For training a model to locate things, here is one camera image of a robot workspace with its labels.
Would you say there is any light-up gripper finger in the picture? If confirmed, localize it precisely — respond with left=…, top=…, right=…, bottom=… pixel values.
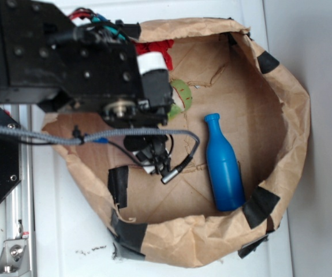
left=124, top=135, right=174, bottom=176

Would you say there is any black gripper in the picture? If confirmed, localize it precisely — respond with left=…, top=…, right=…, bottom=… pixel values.
left=0, top=1, right=173, bottom=128

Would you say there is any green plush frog toy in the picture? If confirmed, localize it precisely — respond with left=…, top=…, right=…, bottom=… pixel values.
left=167, top=79, right=192, bottom=120

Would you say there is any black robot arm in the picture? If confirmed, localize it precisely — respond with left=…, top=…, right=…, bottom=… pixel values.
left=0, top=1, right=173, bottom=145

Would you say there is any red fabric flower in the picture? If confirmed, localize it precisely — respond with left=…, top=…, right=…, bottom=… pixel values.
left=134, top=39, right=174, bottom=70

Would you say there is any blue plastic bottle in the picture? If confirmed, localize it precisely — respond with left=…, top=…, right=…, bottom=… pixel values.
left=204, top=113, right=245, bottom=212

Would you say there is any brown paper bag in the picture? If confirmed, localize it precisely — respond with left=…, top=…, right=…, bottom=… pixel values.
left=55, top=18, right=311, bottom=268

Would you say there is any grey braided cable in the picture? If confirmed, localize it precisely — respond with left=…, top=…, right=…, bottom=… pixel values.
left=0, top=124, right=200, bottom=184

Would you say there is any aluminium frame rail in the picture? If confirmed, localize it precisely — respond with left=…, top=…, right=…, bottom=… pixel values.
left=0, top=103, right=37, bottom=277

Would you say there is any metal corner bracket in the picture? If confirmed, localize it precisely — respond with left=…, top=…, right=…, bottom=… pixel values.
left=0, top=239, right=31, bottom=276

